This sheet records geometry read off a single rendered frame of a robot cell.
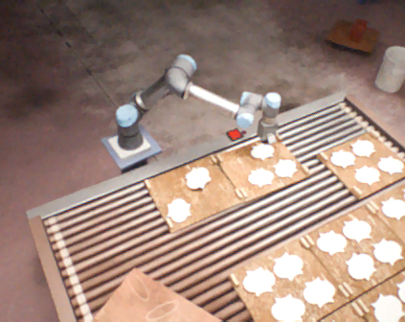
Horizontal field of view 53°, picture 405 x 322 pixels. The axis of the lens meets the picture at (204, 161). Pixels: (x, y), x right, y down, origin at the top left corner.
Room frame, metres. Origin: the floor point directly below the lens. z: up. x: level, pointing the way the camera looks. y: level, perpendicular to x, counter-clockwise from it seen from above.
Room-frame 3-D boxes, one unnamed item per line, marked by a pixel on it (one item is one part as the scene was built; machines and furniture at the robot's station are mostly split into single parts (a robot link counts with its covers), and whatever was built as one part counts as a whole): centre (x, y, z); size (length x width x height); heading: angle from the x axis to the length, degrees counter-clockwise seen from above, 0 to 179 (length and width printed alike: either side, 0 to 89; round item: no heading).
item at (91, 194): (1.63, -0.03, 0.89); 2.08 x 0.09 x 0.06; 121
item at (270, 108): (1.58, -0.32, 1.29); 0.09 x 0.08 x 0.11; 74
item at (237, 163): (1.49, -0.32, 0.93); 0.41 x 0.35 x 0.02; 119
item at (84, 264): (1.31, -0.22, 0.90); 1.95 x 0.05 x 0.05; 121
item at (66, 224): (1.53, -0.09, 0.90); 1.95 x 0.05 x 0.05; 121
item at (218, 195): (1.28, 0.05, 0.93); 0.41 x 0.35 x 0.02; 120
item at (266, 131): (1.56, -0.33, 1.13); 0.12 x 0.09 x 0.16; 21
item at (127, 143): (1.66, 0.44, 0.95); 0.15 x 0.15 x 0.10
